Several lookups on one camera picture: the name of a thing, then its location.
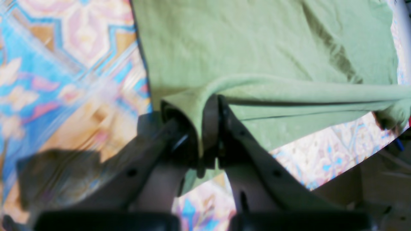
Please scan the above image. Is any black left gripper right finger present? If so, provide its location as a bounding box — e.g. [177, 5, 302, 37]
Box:
[202, 95, 376, 231]

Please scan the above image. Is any olive green t-shirt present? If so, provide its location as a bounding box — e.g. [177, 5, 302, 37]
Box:
[130, 0, 411, 196]

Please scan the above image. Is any colourful patterned tablecloth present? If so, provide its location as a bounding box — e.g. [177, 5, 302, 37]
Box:
[1, 0, 399, 231]

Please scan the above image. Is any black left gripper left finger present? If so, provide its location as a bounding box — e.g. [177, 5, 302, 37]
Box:
[34, 101, 201, 231]

